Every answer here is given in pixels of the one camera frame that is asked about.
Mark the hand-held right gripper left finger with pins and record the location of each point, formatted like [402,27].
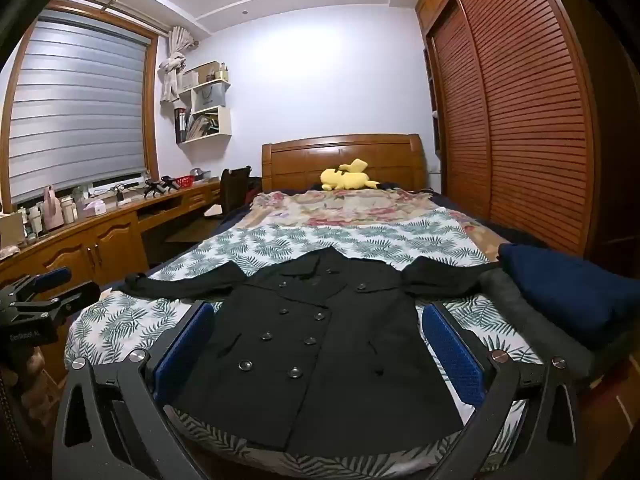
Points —
[185,355]

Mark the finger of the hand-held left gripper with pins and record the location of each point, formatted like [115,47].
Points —
[75,295]
[50,278]

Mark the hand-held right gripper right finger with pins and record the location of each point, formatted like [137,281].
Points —
[450,355]

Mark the black buttoned coat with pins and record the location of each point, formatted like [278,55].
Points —
[320,360]

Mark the wooden desk cabinet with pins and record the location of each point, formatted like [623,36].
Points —
[75,245]

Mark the row of toiletry bottles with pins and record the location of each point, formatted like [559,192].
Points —
[52,207]

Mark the folded grey garment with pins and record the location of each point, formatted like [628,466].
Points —
[520,320]

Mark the pink tissue box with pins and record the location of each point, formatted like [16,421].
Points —
[94,208]

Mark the folded navy garment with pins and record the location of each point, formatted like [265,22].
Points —
[565,290]

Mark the leaf print bed sheet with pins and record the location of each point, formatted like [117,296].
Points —
[375,240]

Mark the red basket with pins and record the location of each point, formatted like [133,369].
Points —
[185,181]

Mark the grey window blind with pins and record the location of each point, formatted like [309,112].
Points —
[75,110]

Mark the dark chair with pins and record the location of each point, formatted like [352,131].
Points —
[232,190]

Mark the floral blanket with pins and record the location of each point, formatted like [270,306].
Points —
[350,207]

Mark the yellow plush toy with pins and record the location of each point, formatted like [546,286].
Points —
[345,178]

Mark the row of books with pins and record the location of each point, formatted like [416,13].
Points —
[200,125]

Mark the tied beige curtain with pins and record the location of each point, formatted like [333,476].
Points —
[170,75]

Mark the white paper bag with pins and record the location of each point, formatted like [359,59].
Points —
[210,97]

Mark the wooden louvered wardrobe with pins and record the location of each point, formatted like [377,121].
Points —
[525,110]

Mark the brass curtain rod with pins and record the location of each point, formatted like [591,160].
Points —
[132,16]

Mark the wooden window frame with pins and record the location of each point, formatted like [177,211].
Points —
[152,110]

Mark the white wall shelf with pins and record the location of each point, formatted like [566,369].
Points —
[223,122]

